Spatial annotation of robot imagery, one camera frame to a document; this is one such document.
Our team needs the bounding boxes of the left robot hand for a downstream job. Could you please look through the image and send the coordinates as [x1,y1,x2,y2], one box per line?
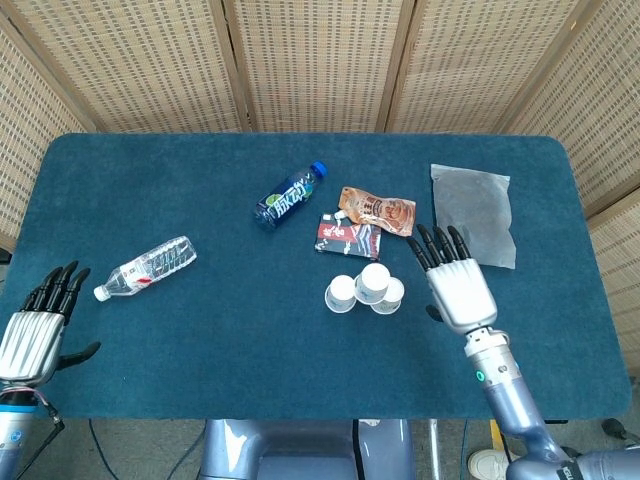
[0,260,102,386]

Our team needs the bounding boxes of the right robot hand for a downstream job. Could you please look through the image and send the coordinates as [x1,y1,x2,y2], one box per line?
[405,224,499,334]

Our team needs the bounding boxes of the white paper cup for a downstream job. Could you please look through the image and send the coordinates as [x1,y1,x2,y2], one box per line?
[353,262,391,305]
[369,277,406,315]
[324,274,357,314]

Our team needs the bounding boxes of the grey translucent plastic bag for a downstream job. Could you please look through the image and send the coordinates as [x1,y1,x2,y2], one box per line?
[430,163,517,270]

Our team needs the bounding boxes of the orange snack pouch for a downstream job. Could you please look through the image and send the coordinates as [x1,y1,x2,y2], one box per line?
[338,186,417,239]

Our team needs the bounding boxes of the black red snack packet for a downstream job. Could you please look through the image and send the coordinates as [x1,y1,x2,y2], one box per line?
[313,211,383,262]

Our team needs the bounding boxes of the clear plastic water bottle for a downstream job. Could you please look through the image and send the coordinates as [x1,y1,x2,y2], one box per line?
[93,235,198,303]

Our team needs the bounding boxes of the metal table leg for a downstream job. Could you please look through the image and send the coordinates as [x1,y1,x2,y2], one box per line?
[428,418,442,474]

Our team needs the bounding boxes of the white shoe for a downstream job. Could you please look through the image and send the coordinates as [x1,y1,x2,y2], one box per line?
[467,448,512,480]

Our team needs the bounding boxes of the blue felt table cover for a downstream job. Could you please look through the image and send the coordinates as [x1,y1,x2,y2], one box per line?
[2,132,632,421]

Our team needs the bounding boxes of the blue drink bottle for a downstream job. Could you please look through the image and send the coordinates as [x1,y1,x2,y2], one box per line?
[255,160,329,230]

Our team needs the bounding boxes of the blue-grey robot torso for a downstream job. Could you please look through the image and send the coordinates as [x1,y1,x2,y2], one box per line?
[198,418,416,480]

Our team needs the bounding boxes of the woven bamboo folding screen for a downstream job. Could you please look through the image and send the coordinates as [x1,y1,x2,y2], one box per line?
[0,0,640,374]

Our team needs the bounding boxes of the black cable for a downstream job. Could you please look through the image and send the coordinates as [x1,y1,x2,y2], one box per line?
[0,394,66,480]

